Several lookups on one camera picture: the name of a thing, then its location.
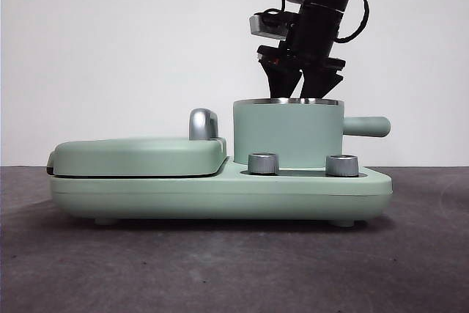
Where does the green breakfast machine base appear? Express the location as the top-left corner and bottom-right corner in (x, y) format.
(49, 155), (394, 227)

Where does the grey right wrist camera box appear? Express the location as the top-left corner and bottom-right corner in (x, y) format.
(248, 11), (295, 40)

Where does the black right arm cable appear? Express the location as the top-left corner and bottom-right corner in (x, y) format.
(333, 0), (371, 44)

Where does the green grill lid chrome handle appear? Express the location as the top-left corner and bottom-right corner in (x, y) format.
(45, 108), (228, 178)

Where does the green steamer pot with handle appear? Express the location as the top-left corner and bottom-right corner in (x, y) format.
(232, 97), (392, 168)

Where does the silver control knob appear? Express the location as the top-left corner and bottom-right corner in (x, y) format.
(325, 154), (360, 177)
(247, 152), (280, 175)

